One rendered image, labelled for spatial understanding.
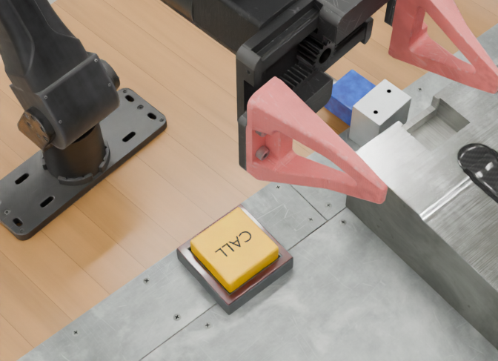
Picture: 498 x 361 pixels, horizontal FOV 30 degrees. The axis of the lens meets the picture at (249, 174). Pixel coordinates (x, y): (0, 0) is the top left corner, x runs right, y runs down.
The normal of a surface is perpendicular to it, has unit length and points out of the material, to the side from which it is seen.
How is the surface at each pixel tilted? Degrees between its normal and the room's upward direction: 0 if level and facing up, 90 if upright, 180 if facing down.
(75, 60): 60
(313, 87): 1
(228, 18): 90
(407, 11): 90
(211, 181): 0
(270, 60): 91
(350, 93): 0
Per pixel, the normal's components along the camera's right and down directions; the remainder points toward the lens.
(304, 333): -0.01, -0.56
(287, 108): 0.26, -0.31
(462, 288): -0.77, 0.53
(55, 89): 0.62, 0.21
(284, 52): 0.73, 0.57
